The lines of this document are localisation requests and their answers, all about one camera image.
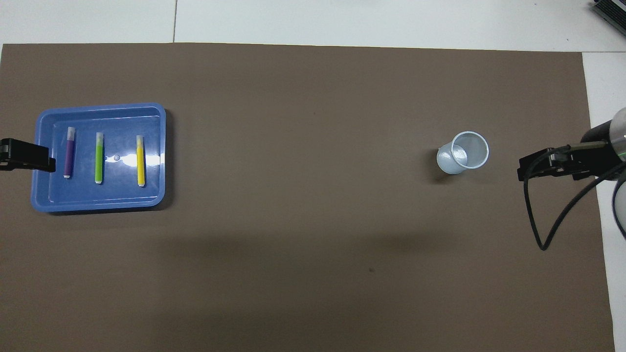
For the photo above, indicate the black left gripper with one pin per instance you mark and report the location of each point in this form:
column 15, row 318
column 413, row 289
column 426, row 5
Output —
column 10, row 154

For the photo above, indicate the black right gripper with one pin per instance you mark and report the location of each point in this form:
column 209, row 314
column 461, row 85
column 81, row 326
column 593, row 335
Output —
column 599, row 156

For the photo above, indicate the purple marker pen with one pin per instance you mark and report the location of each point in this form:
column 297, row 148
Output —
column 69, row 154

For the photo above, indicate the green marker pen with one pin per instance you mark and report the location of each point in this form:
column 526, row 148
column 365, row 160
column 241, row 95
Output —
column 99, row 161

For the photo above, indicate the yellow marker pen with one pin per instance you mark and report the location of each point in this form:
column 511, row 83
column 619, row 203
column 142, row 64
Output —
column 141, row 164

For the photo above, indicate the clear plastic cup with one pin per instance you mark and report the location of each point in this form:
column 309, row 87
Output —
column 452, row 161

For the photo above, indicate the blue plastic tray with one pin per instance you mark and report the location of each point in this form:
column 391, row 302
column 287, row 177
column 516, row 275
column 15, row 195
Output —
column 122, row 195

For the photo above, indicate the grey ribbed device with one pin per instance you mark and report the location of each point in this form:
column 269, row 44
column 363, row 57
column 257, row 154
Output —
column 611, row 12

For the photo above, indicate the brown paper table mat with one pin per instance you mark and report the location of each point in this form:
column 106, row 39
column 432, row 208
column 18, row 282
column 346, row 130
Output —
column 313, row 220

